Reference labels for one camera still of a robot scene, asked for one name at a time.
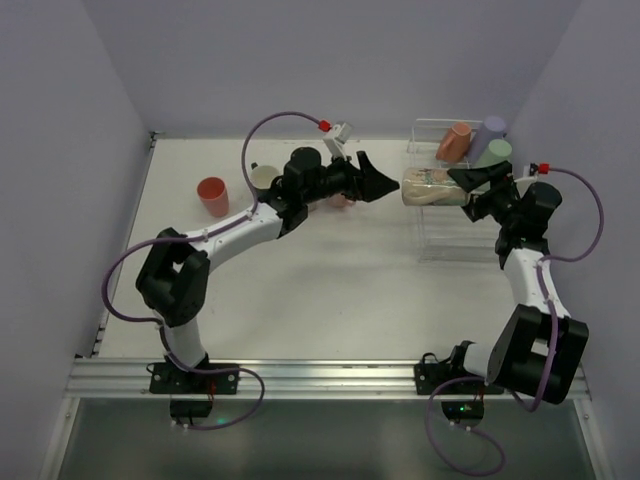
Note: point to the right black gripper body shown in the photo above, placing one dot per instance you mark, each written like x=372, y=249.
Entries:
x=493, y=188

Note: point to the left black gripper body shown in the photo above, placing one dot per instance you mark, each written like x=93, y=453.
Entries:
x=358, y=178

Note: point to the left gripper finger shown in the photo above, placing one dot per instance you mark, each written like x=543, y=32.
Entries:
x=370, y=192
x=372, y=177

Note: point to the light pink mug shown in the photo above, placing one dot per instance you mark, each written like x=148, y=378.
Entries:
x=339, y=201

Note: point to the cream floral mug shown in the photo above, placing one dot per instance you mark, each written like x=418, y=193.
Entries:
x=431, y=187

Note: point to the dark green mug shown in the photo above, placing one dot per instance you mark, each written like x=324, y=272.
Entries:
x=261, y=176

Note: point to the salmon pink plastic cup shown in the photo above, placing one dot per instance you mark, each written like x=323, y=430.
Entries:
x=213, y=195

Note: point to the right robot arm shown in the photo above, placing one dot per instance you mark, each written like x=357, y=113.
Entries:
x=540, y=348

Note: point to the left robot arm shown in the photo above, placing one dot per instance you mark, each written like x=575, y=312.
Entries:
x=174, y=277

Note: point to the orange mug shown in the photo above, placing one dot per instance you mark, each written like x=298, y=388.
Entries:
x=455, y=143

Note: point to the light green plastic cup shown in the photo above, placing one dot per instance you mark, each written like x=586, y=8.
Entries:
x=496, y=152

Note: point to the lavender plastic cup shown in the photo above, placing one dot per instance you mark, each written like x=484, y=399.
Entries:
x=491, y=128

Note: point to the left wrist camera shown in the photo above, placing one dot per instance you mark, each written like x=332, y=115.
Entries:
x=336, y=137

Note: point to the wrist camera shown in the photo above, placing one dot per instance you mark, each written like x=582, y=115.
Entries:
x=533, y=171
x=336, y=137

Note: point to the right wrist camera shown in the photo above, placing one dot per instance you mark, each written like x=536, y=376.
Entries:
x=533, y=171

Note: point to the white wire dish rack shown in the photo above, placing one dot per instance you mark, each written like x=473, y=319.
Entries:
x=444, y=233

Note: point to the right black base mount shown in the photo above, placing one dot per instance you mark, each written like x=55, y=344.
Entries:
x=431, y=372

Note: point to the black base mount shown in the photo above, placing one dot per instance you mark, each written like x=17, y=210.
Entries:
x=431, y=372
x=167, y=379

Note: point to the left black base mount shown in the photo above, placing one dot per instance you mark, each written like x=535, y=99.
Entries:
x=167, y=379

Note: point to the aluminium mounting rail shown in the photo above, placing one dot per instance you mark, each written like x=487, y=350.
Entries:
x=121, y=378

